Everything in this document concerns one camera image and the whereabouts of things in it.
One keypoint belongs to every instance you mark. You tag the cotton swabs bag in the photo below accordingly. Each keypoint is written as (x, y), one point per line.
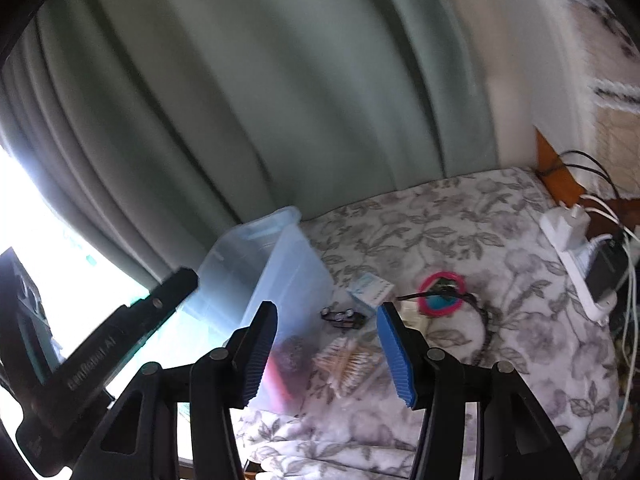
(349, 365)

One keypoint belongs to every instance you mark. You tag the blue white medicine box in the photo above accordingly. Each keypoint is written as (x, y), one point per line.
(369, 291)

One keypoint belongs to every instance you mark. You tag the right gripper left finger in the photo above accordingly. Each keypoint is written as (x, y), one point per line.
(226, 379)

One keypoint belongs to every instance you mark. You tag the floral grey white blanket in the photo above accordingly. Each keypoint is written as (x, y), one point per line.
(485, 228)

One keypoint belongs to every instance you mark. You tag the black headband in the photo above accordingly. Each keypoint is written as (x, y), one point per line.
(468, 332)

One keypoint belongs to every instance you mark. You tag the clear plastic storage bin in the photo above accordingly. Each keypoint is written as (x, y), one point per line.
(269, 259)

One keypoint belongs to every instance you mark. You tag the white charger plug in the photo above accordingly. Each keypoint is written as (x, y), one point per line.
(564, 227)

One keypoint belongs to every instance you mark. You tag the grey-green curtain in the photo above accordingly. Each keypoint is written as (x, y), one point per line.
(154, 126)

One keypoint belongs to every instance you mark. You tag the black toy car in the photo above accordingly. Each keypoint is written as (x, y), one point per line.
(344, 320)

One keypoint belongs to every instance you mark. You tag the black phone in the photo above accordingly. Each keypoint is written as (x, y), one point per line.
(607, 267)

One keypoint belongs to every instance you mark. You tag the pink round pocket mirror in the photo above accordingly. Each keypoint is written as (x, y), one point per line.
(440, 294)

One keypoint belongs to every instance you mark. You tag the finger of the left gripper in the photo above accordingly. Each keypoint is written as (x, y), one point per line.
(175, 289)

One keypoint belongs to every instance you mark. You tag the white power strip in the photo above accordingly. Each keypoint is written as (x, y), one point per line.
(576, 263)

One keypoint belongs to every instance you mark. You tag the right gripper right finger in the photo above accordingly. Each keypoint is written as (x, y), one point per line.
(436, 383)

